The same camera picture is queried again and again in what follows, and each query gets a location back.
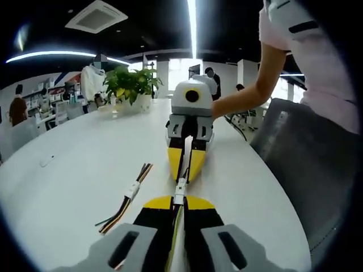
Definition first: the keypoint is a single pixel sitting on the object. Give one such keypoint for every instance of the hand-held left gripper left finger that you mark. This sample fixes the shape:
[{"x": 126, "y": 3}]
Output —
[{"x": 113, "y": 249}]

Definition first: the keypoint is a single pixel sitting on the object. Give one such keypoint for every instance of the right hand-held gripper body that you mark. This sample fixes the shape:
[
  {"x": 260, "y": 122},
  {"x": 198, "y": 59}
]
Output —
[{"x": 181, "y": 106}]

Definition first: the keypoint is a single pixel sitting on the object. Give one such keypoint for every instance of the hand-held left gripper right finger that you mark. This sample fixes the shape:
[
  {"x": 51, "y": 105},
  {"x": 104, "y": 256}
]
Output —
[{"x": 227, "y": 249}]

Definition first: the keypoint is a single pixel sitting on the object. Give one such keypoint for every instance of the black desk monitor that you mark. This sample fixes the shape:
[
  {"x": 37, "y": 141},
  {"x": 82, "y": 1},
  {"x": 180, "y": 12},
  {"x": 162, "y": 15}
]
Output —
[{"x": 194, "y": 71}]

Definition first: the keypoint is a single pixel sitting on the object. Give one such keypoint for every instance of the white plant pot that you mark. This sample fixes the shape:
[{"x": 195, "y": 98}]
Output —
[{"x": 141, "y": 103}]

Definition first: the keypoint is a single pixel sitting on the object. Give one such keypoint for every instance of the green leafy plant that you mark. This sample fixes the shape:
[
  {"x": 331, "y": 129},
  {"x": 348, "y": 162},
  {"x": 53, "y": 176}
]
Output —
[{"x": 130, "y": 82}]

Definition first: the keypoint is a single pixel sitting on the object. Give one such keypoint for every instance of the small clear bottle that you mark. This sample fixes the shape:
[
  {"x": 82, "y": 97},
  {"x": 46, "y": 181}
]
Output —
[{"x": 113, "y": 102}]

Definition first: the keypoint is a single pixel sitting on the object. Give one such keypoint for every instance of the straight ceiling light strip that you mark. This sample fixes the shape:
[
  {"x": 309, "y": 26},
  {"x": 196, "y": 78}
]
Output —
[{"x": 194, "y": 25}]

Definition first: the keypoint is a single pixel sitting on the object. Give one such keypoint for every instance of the grey office chair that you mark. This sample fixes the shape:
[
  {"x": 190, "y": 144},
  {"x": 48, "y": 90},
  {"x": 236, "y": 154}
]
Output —
[{"x": 306, "y": 175}]

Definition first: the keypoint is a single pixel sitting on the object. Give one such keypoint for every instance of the small white flat object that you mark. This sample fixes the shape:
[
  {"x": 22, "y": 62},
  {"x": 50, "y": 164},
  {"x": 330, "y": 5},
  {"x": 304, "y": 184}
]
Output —
[{"x": 46, "y": 161}]

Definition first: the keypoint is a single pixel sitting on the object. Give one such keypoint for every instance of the white office chair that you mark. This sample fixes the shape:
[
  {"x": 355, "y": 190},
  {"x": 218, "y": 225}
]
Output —
[
  {"x": 20, "y": 136},
  {"x": 66, "y": 112}
]

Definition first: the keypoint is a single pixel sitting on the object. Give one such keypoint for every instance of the ceiling air conditioner vent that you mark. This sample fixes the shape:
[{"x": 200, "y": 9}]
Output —
[{"x": 96, "y": 15}]

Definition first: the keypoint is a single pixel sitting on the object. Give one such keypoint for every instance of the background storage shelves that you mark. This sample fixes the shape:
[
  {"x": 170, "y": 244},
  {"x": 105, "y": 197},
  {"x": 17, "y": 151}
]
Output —
[{"x": 56, "y": 88}]

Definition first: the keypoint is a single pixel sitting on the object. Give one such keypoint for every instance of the curved ceiling light strip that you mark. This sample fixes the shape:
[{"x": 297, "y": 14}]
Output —
[{"x": 56, "y": 54}]

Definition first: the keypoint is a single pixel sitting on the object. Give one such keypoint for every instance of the white chest-worn device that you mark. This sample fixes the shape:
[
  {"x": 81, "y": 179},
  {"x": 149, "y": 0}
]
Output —
[{"x": 286, "y": 17}]

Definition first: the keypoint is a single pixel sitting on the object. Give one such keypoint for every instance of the operator in pink shirt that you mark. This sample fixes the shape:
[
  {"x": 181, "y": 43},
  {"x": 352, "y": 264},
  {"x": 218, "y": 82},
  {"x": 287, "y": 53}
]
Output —
[{"x": 320, "y": 71}]

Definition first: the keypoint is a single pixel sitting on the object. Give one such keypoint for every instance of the short ceiling light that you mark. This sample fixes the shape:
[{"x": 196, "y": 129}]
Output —
[{"x": 22, "y": 37}]

